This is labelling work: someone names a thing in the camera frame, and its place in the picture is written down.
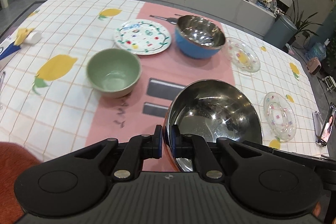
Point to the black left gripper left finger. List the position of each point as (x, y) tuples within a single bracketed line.
[(78, 181)]

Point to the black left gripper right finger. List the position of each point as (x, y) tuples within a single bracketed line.
[(257, 180)]

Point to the orange steel bowl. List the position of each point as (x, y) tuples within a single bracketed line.
[(213, 109)]

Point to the orange chair cushion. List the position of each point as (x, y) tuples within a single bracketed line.
[(14, 160)]

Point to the clear glass plate near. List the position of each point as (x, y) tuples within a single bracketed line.
[(280, 116)]

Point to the clear glass plate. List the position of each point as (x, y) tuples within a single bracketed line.
[(280, 116), (242, 55)]

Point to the smartphone on stand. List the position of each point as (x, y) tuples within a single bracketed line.
[(327, 126)]

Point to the lemon checkered tablecloth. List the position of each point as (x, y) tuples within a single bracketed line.
[(49, 107)]

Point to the green ceramic bowl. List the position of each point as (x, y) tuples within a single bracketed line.
[(114, 72)]

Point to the clear glass plate far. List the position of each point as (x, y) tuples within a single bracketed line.
[(242, 55)]

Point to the water bottle jug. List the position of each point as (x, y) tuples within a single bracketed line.
[(318, 51)]

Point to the blue white box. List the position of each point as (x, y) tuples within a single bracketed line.
[(8, 51)]

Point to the white cylinder cup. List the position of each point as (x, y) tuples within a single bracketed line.
[(33, 38)]

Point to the grey trash bin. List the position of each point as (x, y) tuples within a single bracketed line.
[(281, 32)]

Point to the green potted plant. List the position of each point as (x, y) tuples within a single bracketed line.
[(302, 24)]

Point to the blue steel bowl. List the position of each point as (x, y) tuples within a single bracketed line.
[(198, 37)]

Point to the white patterned plate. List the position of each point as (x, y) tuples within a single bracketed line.
[(142, 37)]

